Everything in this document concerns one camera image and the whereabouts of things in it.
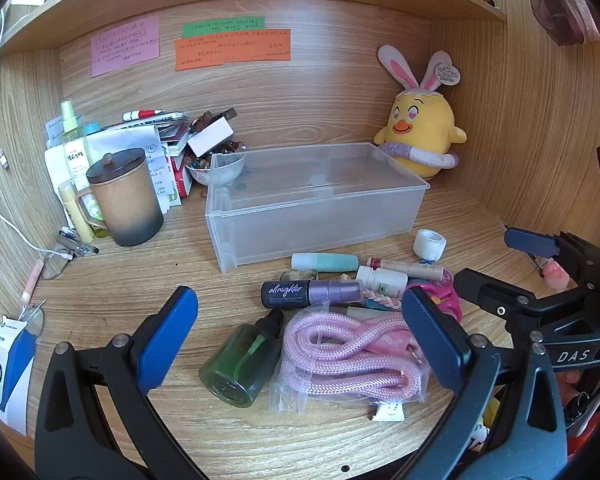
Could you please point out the bundle of pens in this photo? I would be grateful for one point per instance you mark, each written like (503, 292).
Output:
(77, 242)

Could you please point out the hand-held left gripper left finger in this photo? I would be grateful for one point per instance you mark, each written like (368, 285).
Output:
(167, 340)

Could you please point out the white bowl of beads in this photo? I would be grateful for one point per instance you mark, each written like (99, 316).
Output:
(215, 172)

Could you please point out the eyeglasses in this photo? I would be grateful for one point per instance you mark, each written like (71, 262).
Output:
(55, 266)

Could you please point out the white cardboard box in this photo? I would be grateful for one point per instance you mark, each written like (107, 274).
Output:
(210, 137)

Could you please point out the blue and white box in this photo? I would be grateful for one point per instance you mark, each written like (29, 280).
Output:
(10, 375)

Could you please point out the peach tube with pink cap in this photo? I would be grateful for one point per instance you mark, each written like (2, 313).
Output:
(415, 267)

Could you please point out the white paper stack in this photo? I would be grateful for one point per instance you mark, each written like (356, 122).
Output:
(130, 140)

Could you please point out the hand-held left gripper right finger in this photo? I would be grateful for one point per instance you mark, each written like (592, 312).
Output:
(435, 340)

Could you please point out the teal and white tube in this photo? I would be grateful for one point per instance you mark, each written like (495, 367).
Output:
(325, 261)

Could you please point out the red and white marker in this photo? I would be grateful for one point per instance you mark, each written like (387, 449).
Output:
(142, 115)

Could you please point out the pale yellow tube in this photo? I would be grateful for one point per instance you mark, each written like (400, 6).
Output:
(75, 210)

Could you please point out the pink paper note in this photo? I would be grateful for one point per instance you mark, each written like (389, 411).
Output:
(125, 45)

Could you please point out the orange paper note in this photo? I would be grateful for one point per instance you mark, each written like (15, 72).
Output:
(230, 52)

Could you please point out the purple spray bottle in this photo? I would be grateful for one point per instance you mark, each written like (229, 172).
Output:
(290, 294)

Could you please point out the black clip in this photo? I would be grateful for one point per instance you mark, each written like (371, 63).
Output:
(228, 114)

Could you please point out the pink paw toy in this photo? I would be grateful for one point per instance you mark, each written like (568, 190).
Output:
(555, 275)

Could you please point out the orange cloth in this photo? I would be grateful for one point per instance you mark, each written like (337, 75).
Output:
(576, 444)

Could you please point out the pink scissors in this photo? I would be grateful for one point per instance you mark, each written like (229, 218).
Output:
(447, 305)

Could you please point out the pink pen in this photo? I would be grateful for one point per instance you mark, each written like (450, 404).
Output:
(32, 282)

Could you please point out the yellow chick plush toy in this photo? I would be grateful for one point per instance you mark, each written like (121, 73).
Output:
(425, 120)

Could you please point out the green glass bottle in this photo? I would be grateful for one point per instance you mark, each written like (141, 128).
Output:
(235, 365)

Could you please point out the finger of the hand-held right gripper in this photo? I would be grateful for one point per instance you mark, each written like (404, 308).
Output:
(530, 242)
(485, 290)

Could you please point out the white pill bottle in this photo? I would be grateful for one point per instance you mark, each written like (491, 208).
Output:
(380, 280)

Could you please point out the yellow printed clothing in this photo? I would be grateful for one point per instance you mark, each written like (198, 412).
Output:
(491, 407)

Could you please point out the white bandage roll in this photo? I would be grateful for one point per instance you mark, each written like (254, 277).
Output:
(427, 245)

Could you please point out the green paper note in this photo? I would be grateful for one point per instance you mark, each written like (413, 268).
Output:
(222, 26)

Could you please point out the yellow-green spray bottle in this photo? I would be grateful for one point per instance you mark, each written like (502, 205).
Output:
(75, 150)

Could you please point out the maroon cloth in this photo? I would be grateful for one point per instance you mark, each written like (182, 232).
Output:
(560, 5)

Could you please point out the brown lidded mug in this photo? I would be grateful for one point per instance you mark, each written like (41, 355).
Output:
(125, 200)

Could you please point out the clear plastic storage box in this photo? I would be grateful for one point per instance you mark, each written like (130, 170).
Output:
(305, 205)

